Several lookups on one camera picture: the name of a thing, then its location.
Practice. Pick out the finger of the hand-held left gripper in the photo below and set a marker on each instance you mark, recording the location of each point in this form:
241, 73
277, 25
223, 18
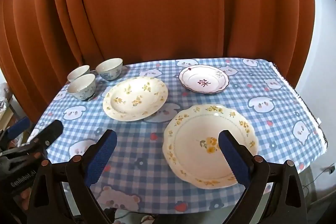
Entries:
50, 132
18, 128

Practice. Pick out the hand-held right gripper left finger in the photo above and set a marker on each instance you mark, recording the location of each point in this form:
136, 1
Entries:
102, 158

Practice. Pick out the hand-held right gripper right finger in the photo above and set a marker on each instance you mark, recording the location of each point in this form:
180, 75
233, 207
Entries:
233, 158

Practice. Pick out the scalloped yellow floral plate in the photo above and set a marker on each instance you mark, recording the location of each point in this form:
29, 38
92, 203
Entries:
189, 145

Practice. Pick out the white blue patterned bowl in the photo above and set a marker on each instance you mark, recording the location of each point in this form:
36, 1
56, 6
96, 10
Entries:
81, 87
78, 72
110, 66

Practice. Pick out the deep yellow floral plate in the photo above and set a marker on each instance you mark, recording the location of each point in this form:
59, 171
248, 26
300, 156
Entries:
134, 98

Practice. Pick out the red rimmed white plate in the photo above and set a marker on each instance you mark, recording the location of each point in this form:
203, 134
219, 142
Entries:
202, 79

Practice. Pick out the white plastic bag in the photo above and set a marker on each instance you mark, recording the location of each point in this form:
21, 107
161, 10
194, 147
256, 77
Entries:
4, 94

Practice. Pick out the blue checkered bear tablecloth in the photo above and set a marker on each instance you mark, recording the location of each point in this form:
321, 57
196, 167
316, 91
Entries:
136, 134

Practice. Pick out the orange curtain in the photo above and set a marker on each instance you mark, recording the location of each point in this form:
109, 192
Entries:
168, 8

